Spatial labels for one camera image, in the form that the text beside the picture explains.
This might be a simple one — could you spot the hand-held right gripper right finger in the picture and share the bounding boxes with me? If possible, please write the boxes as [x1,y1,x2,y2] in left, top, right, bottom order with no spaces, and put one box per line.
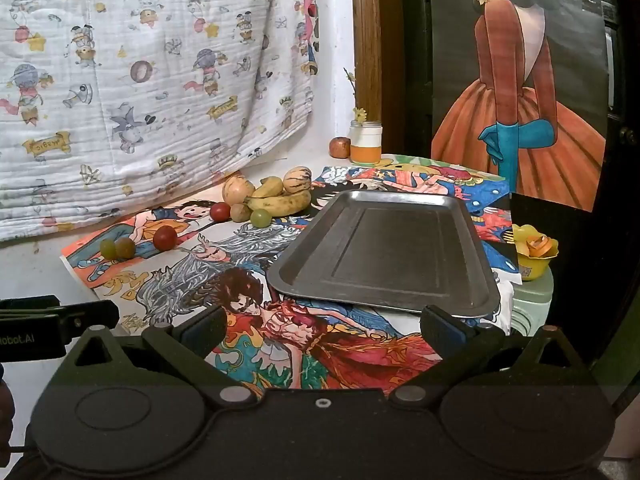
[389,304,593,409]

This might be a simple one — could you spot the wall poster orange dress figure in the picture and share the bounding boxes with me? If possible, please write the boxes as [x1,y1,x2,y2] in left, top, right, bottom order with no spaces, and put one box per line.
[429,0,609,212]

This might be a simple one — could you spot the brown wooden door frame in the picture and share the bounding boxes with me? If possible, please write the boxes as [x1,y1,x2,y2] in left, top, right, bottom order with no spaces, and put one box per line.
[350,0,403,157]

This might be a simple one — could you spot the white cartoon printed blanket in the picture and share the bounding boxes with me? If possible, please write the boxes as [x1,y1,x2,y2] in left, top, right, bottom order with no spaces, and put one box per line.
[0,0,322,242]

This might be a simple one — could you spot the striped yellow pepino melon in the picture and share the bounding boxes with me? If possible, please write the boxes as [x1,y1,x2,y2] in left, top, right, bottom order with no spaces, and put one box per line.
[222,175,256,206]
[283,166,313,195]

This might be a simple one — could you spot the white and orange jar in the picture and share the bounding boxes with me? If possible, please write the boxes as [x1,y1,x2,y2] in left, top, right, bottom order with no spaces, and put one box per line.
[348,120,384,165]

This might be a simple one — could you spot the large yellow banana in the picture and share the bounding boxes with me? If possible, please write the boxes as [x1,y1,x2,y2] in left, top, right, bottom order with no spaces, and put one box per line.
[244,191,312,216]

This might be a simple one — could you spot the grey-haired anime warriors poster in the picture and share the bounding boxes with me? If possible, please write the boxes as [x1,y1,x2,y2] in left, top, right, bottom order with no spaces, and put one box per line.
[90,220,513,403]

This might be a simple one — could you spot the small yellow banana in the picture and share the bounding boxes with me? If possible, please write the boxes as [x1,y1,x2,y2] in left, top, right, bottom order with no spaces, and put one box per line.
[254,175,285,199]

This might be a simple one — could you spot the metal tray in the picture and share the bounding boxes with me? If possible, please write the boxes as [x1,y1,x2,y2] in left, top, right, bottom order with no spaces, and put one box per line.
[267,189,501,317]

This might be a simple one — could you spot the pale green plastic stool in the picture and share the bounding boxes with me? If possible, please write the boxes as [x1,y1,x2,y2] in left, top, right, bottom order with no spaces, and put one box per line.
[509,264,555,337]

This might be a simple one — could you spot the red tomato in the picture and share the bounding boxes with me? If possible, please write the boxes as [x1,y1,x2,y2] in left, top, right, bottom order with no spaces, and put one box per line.
[152,225,178,252]

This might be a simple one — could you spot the dried yellow flowers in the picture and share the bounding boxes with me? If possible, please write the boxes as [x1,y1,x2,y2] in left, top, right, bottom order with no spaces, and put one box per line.
[343,67,369,124]

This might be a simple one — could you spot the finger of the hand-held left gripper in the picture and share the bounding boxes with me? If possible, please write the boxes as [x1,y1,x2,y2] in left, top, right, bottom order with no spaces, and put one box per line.
[57,300,121,346]

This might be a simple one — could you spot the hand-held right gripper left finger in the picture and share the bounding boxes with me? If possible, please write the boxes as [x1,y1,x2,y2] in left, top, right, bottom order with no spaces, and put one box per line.
[70,305,256,409]

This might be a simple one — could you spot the yellow bowl with paper flowers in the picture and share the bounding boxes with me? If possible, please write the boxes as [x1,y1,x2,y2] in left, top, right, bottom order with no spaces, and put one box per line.
[511,223,559,282]

